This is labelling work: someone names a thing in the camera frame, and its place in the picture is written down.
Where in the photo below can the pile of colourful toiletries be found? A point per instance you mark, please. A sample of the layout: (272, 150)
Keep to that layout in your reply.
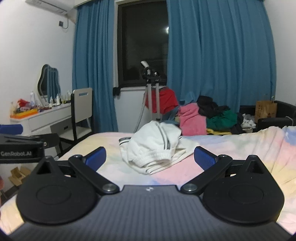
(24, 103)

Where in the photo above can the green cloth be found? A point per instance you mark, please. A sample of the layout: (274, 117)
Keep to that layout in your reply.
(222, 119)

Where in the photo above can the dark window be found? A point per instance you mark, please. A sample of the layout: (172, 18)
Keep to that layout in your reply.
(138, 46)

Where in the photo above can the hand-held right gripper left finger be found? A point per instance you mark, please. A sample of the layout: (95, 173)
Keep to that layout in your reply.
(96, 157)

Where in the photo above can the red cloth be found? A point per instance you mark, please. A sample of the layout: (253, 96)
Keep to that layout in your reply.
(167, 99)

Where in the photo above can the dark clothing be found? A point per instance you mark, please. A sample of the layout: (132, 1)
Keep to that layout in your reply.
(238, 127)

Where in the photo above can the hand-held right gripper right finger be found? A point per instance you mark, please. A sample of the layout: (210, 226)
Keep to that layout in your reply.
(204, 158)

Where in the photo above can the black wall socket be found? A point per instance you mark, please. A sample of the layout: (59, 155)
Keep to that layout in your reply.
(61, 23)

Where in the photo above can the white shorts with striped trim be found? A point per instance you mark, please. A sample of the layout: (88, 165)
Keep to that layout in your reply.
(148, 148)

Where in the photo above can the black clothes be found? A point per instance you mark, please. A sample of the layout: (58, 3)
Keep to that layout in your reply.
(208, 106)

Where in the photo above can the row of small bottles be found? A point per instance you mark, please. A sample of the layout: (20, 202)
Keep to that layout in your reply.
(55, 100)

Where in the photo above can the pink cloth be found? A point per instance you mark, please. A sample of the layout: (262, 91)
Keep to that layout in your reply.
(192, 120)

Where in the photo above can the orange tray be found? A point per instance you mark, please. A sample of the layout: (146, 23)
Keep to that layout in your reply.
(23, 114)

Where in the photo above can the white air conditioner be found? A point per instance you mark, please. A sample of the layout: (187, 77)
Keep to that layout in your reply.
(46, 3)

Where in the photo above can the brown paper bag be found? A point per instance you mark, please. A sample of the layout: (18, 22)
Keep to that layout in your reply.
(266, 111)

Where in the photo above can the black window bracket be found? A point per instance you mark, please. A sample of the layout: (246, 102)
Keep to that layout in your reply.
(116, 91)

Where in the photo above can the cardboard box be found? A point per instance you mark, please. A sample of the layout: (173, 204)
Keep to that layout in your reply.
(17, 176)

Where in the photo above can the yellow cloth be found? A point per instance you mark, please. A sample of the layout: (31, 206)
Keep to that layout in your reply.
(215, 132)

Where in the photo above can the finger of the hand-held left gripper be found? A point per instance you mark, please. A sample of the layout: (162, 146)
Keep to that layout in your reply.
(10, 129)

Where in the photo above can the wavy white-framed mirror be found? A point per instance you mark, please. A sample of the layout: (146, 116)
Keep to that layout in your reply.
(46, 81)

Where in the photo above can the blue denim cloth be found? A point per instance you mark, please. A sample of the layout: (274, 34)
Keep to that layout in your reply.
(172, 117)

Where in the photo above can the blue curtain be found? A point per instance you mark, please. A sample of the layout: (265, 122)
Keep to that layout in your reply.
(94, 69)
(219, 58)

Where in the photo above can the pastel tie-dye blanket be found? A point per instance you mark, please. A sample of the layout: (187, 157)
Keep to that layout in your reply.
(254, 150)

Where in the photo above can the black sofa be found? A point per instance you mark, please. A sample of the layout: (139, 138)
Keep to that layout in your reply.
(272, 122)

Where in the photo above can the silver tripod with phone holder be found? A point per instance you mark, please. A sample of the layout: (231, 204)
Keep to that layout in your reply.
(150, 97)

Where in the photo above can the white vanity desk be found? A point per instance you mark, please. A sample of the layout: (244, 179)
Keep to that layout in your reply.
(46, 118)

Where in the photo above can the grey chair with black frame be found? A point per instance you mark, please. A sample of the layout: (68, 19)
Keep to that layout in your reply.
(81, 106)

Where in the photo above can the white patterned cloth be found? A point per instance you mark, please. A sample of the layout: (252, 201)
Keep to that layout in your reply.
(248, 122)

